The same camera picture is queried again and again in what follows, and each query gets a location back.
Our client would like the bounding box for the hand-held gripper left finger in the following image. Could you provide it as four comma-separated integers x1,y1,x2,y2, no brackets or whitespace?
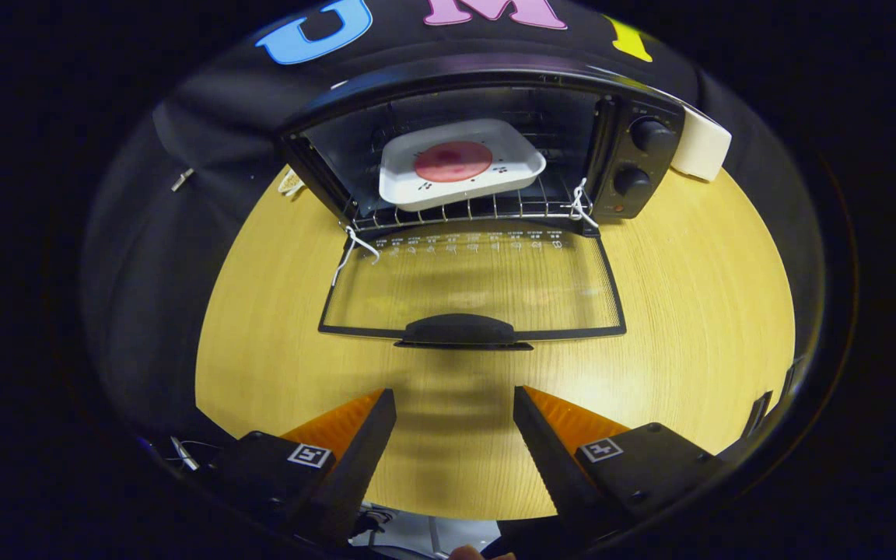
209,388,397,547

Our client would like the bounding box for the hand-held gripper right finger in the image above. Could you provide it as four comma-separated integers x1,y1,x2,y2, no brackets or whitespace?
513,386,730,547

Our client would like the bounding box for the white square plate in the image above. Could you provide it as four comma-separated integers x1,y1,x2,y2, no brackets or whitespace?
379,119,548,213

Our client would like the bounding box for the black toaster oven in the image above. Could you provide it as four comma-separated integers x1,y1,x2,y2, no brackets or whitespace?
277,54,687,352

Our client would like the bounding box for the pink ham slice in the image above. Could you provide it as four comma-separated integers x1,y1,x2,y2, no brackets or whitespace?
414,141,494,184

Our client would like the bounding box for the white toaster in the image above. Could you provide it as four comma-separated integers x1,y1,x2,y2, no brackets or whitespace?
669,105,733,184

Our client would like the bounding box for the black chair back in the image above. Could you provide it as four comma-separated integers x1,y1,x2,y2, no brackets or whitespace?
741,390,773,442

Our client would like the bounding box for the black backdrop cloth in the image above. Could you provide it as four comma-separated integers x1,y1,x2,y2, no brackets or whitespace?
82,0,826,444

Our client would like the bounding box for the white cable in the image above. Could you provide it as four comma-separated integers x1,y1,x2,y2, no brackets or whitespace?
170,436,201,473

